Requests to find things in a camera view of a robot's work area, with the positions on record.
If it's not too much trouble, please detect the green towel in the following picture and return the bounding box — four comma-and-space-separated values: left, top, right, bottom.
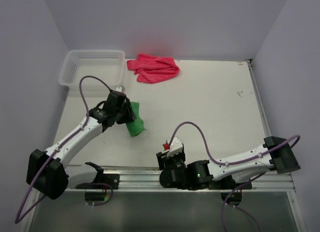
126, 102, 146, 137

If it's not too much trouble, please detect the pink towel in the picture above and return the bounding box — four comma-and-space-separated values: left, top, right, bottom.
126, 53, 180, 84

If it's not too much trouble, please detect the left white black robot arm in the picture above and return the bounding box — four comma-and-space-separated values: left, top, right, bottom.
26, 90, 136, 200

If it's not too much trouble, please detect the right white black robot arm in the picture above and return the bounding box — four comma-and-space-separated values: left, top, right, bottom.
156, 135, 301, 191

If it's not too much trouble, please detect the white plastic basket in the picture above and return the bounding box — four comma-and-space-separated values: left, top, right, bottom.
58, 50, 126, 90

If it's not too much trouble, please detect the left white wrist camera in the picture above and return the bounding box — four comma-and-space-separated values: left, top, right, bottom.
114, 85, 125, 93

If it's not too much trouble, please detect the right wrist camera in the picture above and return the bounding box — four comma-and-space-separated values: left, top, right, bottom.
162, 137, 184, 157

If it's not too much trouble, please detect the aluminium mounting rail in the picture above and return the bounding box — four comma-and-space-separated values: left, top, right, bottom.
32, 167, 296, 193

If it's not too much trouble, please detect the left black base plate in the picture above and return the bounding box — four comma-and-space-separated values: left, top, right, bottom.
74, 174, 120, 190

